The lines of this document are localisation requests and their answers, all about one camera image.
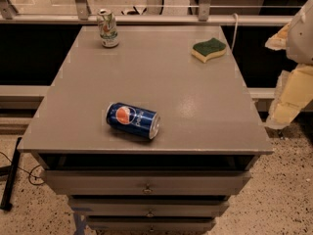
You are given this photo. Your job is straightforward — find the white cable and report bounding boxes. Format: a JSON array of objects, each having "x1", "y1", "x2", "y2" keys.
[{"x1": 230, "y1": 12, "x2": 240, "y2": 52}]

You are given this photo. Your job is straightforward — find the blue pepsi can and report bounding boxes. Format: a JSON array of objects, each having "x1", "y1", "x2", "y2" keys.
[{"x1": 106, "y1": 103, "x2": 160, "y2": 140}]

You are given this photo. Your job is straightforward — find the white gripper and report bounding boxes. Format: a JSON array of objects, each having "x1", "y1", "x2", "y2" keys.
[{"x1": 265, "y1": 0, "x2": 313, "y2": 129}]

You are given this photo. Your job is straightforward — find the bottom grey drawer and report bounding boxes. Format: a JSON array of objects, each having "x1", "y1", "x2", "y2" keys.
[{"x1": 87, "y1": 218, "x2": 215, "y2": 232}]

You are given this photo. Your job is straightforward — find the white green 7up can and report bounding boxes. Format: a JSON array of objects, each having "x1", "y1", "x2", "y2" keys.
[{"x1": 97, "y1": 9, "x2": 119, "y2": 48}]

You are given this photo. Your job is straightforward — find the grey drawer cabinet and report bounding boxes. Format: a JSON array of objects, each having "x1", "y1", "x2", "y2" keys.
[{"x1": 19, "y1": 26, "x2": 272, "y2": 232}]

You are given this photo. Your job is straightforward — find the middle grey drawer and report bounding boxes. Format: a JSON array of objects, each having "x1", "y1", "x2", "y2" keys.
[{"x1": 68, "y1": 199, "x2": 229, "y2": 217}]

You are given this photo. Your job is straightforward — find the top grey drawer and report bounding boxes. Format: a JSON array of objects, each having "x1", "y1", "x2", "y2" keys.
[{"x1": 41, "y1": 170, "x2": 251, "y2": 196}]

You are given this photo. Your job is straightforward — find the green yellow sponge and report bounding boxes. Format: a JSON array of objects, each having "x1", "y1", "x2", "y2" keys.
[{"x1": 192, "y1": 38, "x2": 226, "y2": 63}]

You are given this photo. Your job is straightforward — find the black floor stand leg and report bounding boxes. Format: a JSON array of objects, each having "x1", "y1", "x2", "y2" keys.
[{"x1": 0, "y1": 137, "x2": 22, "y2": 212}]

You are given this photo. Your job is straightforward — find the black floor cable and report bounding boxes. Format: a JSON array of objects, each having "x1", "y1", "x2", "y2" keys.
[{"x1": 0, "y1": 151, "x2": 46, "y2": 186}]

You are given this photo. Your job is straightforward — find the grey drawer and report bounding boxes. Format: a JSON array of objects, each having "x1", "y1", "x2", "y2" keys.
[
  {"x1": 68, "y1": 199, "x2": 229, "y2": 217},
  {"x1": 87, "y1": 218, "x2": 215, "y2": 232},
  {"x1": 41, "y1": 170, "x2": 251, "y2": 196}
]

